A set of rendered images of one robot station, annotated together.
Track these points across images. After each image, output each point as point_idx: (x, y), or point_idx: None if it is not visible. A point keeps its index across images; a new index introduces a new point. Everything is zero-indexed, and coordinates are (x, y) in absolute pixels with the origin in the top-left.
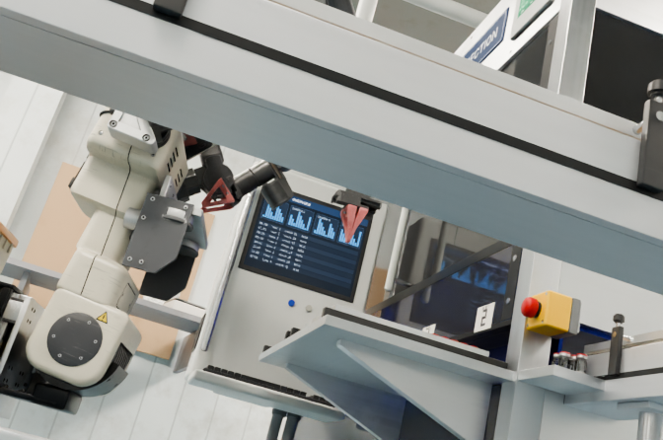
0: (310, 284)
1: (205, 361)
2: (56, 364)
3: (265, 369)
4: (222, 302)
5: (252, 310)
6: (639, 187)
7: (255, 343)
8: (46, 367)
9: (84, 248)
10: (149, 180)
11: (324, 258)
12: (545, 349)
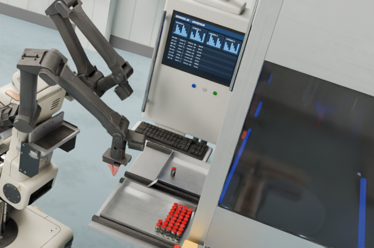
0: (205, 75)
1: (148, 112)
2: (8, 201)
3: (180, 119)
4: (149, 88)
5: (171, 88)
6: None
7: (173, 105)
8: (5, 201)
9: (10, 150)
10: None
11: (213, 60)
12: None
